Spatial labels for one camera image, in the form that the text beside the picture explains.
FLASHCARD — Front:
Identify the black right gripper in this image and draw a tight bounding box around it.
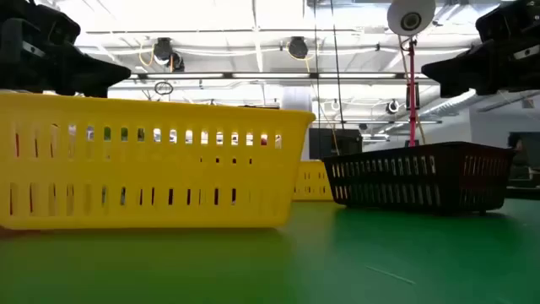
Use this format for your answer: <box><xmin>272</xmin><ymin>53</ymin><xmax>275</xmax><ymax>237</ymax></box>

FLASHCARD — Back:
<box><xmin>421</xmin><ymin>0</ymin><xmax>540</xmax><ymax>98</ymax></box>

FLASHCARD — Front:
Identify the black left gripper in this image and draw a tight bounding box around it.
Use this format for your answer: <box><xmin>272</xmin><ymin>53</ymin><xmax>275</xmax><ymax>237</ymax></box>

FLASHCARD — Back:
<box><xmin>0</xmin><ymin>0</ymin><xmax>132</xmax><ymax>98</ymax></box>

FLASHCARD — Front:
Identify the black plastic basket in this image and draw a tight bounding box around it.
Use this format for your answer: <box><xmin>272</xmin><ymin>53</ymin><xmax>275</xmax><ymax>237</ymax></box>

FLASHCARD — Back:
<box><xmin>322</xmin><ymin>141</ymin><xmax>516</xmax><ymax>214</ymax></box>

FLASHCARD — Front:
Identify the yellow plastic basket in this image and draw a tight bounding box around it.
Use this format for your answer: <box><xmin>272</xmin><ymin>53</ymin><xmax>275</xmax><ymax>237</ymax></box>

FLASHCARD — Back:
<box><xmin>292</xmin><ymin>159</ymin><xmax>335</xmax><ymax>203</ymax></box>
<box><xmin>0</xmin><ymin>91</ymin><xmax>316</xmax><ymax>231</ymax></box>

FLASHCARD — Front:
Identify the red desk lamp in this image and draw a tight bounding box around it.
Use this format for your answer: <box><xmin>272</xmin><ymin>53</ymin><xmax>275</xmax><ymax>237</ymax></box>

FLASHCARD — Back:
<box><xmin>386</xmin><ymin>0</ymin><xmax>437</xmax><ymax>148</ymax></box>

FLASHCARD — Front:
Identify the dark monitor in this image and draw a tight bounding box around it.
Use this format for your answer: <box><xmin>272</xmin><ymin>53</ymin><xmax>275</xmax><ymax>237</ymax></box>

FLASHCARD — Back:
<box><xmin>309</xmin><ymin>128</ymin><xmax>363</xmax><ymax>161</ymax></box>

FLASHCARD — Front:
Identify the black hanging ring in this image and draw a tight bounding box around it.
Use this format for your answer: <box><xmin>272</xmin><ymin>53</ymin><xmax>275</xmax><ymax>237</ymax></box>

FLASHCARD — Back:
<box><xmin>154</xmin><ymin>80</ymin><xmax>175</xmax><ymax>96</ymax></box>

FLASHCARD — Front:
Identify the black ceiling cable reel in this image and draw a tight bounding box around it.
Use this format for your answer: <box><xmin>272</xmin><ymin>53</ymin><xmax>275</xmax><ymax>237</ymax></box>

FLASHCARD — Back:
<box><xmin>288</xmin><ymin>35</ymin><xmax>310</xmax><ymax>60</ymax></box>
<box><xmin>152</xmin><ymin>36</ymin><xmax>186</xmax><ymax>73</ymax></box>

